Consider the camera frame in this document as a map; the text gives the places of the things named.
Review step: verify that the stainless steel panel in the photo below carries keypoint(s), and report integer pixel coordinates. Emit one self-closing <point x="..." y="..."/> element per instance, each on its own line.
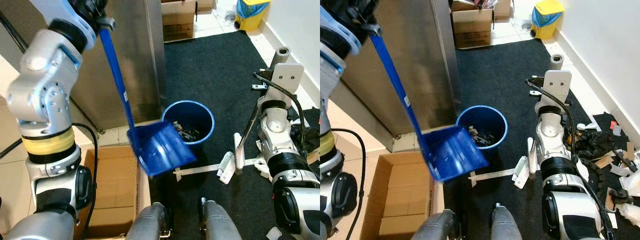
<point x="420" y="60"/>
<point x="135" y="60"/>

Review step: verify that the silver robot left leg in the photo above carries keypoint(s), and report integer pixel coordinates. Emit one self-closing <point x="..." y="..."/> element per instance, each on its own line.
<point x="432" y="230"/>
<point x="147" y="225"/>

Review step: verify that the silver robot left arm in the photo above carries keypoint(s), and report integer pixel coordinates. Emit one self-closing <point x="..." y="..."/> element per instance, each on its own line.
<point x="327" y="90"/>
<point x="42" y="95"/>

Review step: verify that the open brown cardboard box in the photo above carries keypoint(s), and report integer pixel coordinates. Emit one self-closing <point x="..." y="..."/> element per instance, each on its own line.
<point x="400" y="195"/>
<point x="115" y="180"/>

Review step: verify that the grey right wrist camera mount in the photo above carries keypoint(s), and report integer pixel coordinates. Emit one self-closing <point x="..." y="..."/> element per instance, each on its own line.
<point x="287" y="80"/>
<point x="557" y="87"/>

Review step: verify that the yellow bin with blue bag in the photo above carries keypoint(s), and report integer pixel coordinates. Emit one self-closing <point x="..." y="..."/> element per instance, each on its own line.
<point x="250" y="22"/>
<point x="545" y="30"/>

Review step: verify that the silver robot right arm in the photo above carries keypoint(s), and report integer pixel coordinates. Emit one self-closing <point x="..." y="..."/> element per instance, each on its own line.
<point x="550" y="132"/>
<point x="275" y="130"/>

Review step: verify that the white flat box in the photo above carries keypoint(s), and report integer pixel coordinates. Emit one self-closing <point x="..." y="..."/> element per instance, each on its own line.
<point x="226" y="169"/>
<point x="521" y="172"/>

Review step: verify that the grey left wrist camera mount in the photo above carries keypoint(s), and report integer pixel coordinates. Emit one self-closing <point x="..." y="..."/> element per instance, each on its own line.
<point x="330" y="20"/>
<point x="60" y="9"/>

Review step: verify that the white plastic bag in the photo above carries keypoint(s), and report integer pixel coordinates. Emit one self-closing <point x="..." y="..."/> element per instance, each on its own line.
<point x="631" y="214"/>

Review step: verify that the brown cardboard strip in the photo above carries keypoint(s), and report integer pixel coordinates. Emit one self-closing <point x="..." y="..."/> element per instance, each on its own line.
<point x="605" y="161"/>

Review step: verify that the small red white box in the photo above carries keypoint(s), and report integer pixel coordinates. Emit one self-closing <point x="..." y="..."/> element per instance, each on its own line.
<point x="617" y="129"/>

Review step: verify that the silver robot leg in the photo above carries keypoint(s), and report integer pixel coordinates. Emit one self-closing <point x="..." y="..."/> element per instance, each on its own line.
<point x="506" y="227"/>
<point x="147" y="225"/>
<point x="220" y="225"/>
<point x="432" y="230"/>

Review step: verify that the blue plastic bucket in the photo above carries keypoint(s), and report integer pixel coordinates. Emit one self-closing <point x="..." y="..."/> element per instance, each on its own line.
<point x="202" y="115"/>
<point x="495" y="120"/>

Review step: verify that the silver robot right leg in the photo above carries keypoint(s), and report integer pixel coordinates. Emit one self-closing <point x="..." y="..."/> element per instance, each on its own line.
<point x="506" y="227"/>
<point x="220" y="225"/>

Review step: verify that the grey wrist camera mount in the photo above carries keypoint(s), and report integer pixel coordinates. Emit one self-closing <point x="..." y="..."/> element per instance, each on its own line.
<point x="287" y="80"/>
<point x="330" y="20"/>
<point x="557" y="87"/>
<point x="60" y="9"/>

